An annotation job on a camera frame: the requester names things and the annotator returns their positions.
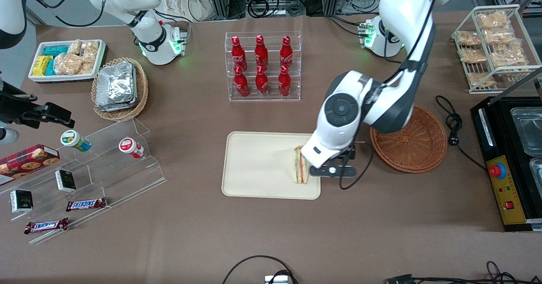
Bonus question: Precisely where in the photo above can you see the red cookie box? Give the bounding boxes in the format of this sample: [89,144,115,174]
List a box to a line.
[0,144,60,186]

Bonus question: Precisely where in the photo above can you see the red cola bottle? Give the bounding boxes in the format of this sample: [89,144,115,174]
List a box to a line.
[254,35,269,71]
[231,36,248,71]
[280,36,294,69]
[234,66,250,98]
[255,66,269,97]
[278,66,292,97]

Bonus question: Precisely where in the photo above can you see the small black box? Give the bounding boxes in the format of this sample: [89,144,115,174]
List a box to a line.
[55,169,77,193]
[10,189,34,213]

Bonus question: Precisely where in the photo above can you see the black sealing machine yellow panel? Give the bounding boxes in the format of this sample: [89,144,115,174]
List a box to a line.
[471,96,542,232]

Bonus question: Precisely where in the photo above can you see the grey metal lever bar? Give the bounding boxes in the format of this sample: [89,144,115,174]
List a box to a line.
[500,66,542,94]

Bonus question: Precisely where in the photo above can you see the white crumpled cloth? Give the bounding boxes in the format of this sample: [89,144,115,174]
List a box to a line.
[160,0,204,22]

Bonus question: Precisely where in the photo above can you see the beige rectangular tray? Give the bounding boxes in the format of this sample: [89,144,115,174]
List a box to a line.
[221,131,321,200]

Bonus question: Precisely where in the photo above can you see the white wire rack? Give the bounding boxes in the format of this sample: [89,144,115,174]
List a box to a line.
[451,5,542,95]

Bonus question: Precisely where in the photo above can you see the light wicker basket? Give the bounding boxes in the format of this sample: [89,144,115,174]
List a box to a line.
[91,57,149,122]

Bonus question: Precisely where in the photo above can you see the round brown wicker basket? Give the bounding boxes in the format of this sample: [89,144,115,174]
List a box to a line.
[370,105,448,174]

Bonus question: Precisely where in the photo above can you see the white rectangular snack bin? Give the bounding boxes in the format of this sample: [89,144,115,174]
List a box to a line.
[28,39,107,84]

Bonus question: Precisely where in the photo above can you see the black cable with connector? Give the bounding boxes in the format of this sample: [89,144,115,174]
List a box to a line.
[384,261,542,284]

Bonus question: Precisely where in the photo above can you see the black looped cable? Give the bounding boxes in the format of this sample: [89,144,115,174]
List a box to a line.
[222,255,299,284]

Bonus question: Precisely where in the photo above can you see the vegetable sandwich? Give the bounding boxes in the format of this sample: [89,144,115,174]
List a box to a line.
[293,145,310,185]

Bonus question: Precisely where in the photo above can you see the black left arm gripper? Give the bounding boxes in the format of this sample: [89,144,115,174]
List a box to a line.
[309,145,357,179]

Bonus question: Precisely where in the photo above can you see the clear acrylic stepped shelf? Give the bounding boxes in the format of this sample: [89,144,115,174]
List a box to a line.
[0,117,168,245]

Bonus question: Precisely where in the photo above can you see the silver foil container stack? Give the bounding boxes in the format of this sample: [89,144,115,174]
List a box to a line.
[95,61,138,112]

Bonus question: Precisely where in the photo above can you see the clear plastic food container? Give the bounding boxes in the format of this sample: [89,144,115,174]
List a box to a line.
[510,106,542,157]
[529,157,542,188]

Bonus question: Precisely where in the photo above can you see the red lid white cup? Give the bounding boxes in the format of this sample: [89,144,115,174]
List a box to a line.
[119,137,145,159]

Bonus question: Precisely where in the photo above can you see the yellow snack pack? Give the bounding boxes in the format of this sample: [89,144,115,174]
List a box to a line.
[33,55,53,76]

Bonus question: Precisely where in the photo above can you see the black power cable with plug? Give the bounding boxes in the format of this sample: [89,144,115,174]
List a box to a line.
[435,95,488,171]

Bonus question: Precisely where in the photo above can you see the brown Snickers bar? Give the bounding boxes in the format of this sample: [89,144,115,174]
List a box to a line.
[24,218,69,234]
[66,197,108,212]

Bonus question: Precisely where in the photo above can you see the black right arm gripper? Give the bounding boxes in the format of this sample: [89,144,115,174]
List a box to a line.
[0,81,75,129]

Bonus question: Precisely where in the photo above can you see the clear acrylic bottle rack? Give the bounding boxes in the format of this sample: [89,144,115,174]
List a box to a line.
[225,31,302,102]

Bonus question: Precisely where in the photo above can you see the clear bag of fried snacks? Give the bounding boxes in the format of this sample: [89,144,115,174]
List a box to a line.
[476,11,509,30]
[483,29,515,45]
[459,48,487,64]
[466,72,496,88]
[491,41,528,68]
[456,31,481,47]

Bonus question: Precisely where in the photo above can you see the green lid white cup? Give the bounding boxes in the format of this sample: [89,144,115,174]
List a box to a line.
[60,130,92,152]

